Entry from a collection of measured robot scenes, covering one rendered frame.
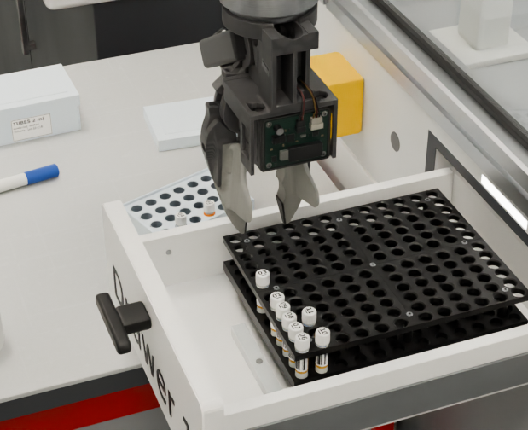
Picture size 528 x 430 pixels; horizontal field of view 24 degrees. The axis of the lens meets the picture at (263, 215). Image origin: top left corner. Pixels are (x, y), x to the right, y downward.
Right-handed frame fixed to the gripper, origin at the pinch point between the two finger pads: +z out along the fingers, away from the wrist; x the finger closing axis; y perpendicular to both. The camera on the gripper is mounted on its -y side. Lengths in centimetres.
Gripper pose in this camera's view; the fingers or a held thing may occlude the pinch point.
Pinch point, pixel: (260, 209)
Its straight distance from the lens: 104.7
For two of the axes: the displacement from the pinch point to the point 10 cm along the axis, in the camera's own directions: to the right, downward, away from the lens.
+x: 9.3, -2.1, 2.9
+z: 0.0, 8.2, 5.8
